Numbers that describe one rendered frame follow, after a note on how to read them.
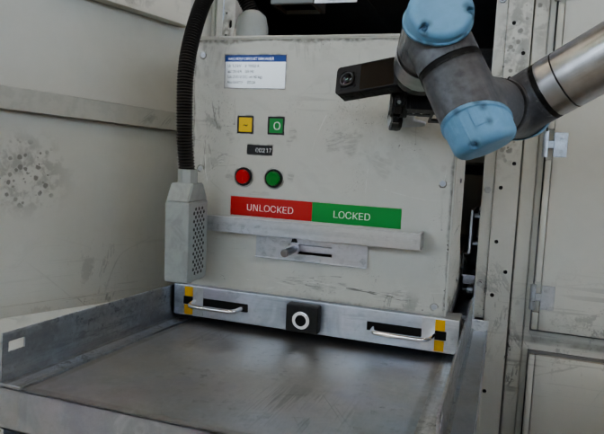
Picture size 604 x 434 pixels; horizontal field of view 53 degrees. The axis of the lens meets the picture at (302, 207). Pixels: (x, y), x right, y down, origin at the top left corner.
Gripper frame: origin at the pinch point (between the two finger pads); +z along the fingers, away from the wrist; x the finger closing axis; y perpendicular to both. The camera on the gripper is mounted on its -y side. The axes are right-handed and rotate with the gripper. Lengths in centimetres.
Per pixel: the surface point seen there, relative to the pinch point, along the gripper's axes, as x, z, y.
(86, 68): 11, 11, -58
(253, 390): -44.0, -10.2, -17.7
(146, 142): 2, 27, -49
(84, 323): -37, -2, -46
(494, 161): 1.4, 24.1, 23.6
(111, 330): -38, 5, -44
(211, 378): -43.2, -7.1, -24.1
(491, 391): -44, 35, 26
